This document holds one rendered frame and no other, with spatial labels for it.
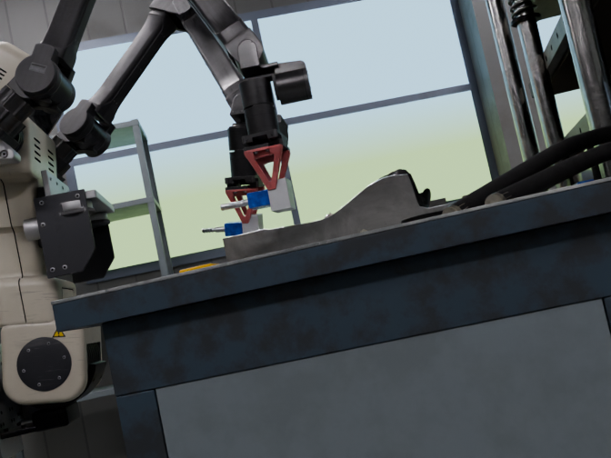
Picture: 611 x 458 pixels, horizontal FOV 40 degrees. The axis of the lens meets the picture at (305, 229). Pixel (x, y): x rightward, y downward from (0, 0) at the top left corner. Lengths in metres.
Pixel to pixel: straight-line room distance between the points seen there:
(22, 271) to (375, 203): 0.73
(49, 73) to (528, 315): 1.00
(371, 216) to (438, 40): 3.30
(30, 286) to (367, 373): 0.92
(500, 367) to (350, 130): 3.69
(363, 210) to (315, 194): 2.93
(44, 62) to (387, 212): 0.69
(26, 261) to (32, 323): 0.13
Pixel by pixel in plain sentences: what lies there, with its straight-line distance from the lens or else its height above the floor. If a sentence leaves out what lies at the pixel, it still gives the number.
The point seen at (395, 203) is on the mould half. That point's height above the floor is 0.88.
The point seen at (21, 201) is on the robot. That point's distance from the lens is 1.80.
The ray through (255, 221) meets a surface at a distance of 1.80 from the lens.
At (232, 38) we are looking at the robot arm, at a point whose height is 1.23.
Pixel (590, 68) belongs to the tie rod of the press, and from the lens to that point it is 1.77.
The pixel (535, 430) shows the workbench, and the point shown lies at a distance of 1.00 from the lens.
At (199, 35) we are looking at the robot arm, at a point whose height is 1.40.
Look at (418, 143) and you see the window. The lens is 4.66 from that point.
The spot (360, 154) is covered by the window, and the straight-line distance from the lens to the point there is 4.59.
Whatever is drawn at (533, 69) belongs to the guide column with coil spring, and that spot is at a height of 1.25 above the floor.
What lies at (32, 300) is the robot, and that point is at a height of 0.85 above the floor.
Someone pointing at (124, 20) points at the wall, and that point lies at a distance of 4.80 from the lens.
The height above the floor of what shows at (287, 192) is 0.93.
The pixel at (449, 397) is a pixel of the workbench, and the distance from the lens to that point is 0.99.
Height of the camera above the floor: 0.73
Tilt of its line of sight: 5 degrees up
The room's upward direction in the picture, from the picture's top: 12 degrees counter-clockwise
